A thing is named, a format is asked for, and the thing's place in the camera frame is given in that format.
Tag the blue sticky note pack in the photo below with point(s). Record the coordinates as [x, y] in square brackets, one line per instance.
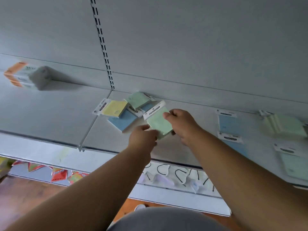
[146, 107]
[122, 121]
[237, 144]
[228, 123]

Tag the person's grey clothing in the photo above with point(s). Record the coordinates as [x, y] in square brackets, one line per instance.
[166, 220]

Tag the person's left fingers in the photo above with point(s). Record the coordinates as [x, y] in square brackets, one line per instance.
[151, 135]

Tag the person's right fingers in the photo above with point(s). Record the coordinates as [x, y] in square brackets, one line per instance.
[170, 115]

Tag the green sticky note pack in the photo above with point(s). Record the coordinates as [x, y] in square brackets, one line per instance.
[157, 121]
[294, 164]
[137, 99]

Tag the person's left forearm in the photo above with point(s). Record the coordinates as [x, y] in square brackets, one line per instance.
[79, 197]

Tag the orange and white box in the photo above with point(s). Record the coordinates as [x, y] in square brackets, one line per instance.
[28, 75]

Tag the person's left hand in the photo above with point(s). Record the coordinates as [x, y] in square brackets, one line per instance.
[140, 141]

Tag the row of colourful packets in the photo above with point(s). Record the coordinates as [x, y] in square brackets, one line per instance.
[59, 175]

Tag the yellow sticky note pack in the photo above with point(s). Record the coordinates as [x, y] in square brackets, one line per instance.
[114, 108]

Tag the person's right hand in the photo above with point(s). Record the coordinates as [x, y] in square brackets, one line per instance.
[184, 125]

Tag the white lower shelf board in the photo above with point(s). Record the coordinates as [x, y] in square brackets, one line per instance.
[173, 199]

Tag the stack of green note packs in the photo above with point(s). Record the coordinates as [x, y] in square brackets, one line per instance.
[284, 125]

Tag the person's white shoe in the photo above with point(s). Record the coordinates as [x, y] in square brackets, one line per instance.
[140, 207]

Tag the person's right forearm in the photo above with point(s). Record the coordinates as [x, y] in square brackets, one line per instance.
[245, 185]

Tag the slotted metal shelf upright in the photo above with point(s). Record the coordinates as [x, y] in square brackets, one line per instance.
[102, 43]

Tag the white metal shelf board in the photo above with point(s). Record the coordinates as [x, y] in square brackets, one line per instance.
[48, 110]
[199, 146]

